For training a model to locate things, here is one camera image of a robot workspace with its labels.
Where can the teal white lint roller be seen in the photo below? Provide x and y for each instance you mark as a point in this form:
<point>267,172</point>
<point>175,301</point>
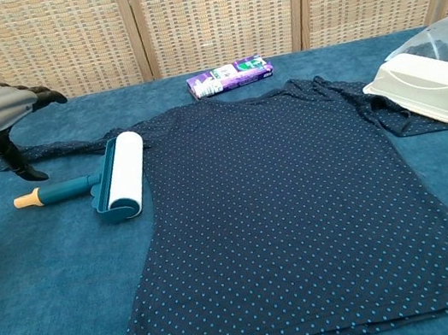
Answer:
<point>123,176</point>

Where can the dark blue dotted shirt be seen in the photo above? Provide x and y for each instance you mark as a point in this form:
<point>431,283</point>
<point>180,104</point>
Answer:
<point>279,210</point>

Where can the teal table cloth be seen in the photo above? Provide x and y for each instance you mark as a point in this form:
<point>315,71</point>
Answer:
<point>59,313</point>

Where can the purple white carton box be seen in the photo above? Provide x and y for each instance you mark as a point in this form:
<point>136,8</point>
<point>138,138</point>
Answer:
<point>229,76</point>

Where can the woven bamboo folding screen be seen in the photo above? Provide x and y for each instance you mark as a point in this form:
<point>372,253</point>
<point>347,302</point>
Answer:
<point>217,8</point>

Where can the cream plastic lunch box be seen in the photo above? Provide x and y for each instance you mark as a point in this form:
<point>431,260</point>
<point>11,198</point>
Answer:
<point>422,87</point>

